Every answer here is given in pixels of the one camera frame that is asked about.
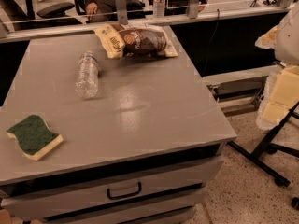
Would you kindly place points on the black office chair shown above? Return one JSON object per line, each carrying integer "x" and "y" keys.
{"x": 47, "y": 9}

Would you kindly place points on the black drawer handle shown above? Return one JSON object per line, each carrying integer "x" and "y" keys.
{"x": 124, "y": 192}

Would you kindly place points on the seated person in background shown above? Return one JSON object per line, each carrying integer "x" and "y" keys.
{"x": 105, "y": 10}

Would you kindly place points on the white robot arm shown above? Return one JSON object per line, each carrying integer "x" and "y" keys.
{"x": 287, "y": 37}

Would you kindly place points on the clear plastic water bottle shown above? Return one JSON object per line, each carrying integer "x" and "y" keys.
{"x": 87, "y": 76}

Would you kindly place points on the grey metal drawer cabinet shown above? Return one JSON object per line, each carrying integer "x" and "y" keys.
{"x": 153, "y": 121}

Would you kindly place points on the black folding stand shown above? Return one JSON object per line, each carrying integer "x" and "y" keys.
{"x": 267, "y": 145}

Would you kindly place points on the upright water bottle in background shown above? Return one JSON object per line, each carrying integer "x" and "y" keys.
{"x": 158, "y": 8}

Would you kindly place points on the green and yellow sponge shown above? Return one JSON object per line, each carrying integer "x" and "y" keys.
{"x": 34, "y": 137}

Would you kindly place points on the brown and yellow snack bag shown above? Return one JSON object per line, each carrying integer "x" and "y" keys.
{"x": 128, "y": 40}

